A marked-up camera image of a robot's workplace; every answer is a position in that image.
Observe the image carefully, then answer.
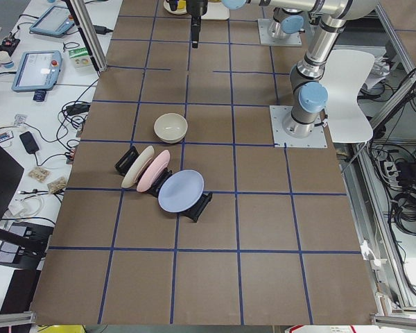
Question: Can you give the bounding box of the black power adapter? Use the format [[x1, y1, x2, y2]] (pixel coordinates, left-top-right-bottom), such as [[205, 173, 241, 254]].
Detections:
[[93, 25, 114, 35]]

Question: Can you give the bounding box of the black smartphone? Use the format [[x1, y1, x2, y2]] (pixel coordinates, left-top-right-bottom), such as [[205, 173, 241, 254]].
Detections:
[[19, 131, 40, 154]]

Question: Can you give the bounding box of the cream ceramic bowl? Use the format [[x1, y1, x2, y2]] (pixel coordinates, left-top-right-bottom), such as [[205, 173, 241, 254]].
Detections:
[[153, 113, 188, 144]]

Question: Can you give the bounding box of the pink plate in rack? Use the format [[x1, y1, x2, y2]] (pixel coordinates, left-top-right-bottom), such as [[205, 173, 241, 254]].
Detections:
[[136, 150, 171, 192]]

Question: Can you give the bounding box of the white plastic chair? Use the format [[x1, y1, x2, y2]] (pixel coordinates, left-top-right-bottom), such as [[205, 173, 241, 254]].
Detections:
[[320, 49, 374, 144]]

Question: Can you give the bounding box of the cream rectangular tray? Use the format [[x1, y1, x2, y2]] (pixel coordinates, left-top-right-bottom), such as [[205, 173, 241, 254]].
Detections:
[[202, 1, 229, 21]]

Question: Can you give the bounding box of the cream plate in rack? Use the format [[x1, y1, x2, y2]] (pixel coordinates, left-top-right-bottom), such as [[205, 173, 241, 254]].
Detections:
[[121, 146, 155, 189]]

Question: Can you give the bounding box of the aluminium frame post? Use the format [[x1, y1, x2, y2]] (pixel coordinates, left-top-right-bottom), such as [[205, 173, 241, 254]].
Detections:
[[64, 0, 107, 73]]

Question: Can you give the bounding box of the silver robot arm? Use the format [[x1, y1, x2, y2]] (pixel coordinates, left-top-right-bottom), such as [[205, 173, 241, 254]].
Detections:
[[186, 1, 304, 49], [223, 0, 379, 139]]

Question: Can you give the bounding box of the paper cup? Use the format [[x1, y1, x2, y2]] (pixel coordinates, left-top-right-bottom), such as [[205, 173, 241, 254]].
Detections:
[[0, 51, 14, 69]]

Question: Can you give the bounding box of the cream flat plate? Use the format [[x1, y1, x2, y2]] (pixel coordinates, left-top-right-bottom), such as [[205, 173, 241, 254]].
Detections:
[[163, 0, 187, 15]]

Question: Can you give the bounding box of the black plate rack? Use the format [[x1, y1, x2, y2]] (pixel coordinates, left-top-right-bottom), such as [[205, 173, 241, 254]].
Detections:
[[114, 146, 212, 223]]

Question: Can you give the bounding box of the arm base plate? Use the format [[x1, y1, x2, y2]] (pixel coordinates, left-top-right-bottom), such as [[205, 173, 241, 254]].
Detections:
[[270, 105, 327, 148], [257, 16, 304, 47]]

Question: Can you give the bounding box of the green white small box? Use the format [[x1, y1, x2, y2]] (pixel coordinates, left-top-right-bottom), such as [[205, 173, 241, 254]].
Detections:
[[68, 47, 92, 69]]

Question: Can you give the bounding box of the near blue teach pendant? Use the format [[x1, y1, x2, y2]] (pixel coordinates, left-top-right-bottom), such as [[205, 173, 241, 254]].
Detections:
[[12, 50, 62, 92]]

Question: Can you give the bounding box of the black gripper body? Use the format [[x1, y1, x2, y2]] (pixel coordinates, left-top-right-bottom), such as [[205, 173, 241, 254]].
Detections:
[[188, 0, 208, 25]]

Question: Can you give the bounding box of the light blue plate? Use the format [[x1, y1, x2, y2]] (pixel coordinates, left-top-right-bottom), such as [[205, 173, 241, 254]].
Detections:
[[158, 169, 205, 213]]

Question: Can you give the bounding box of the blue teach pendant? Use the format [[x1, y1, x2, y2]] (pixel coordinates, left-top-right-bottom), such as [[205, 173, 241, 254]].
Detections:
[[12, 50, 62, 92], [29, 6, 75, 37]]

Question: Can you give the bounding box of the far blue teach pendant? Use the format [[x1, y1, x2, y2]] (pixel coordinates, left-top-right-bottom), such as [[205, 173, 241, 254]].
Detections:
[[29, 6, 75, 37]]

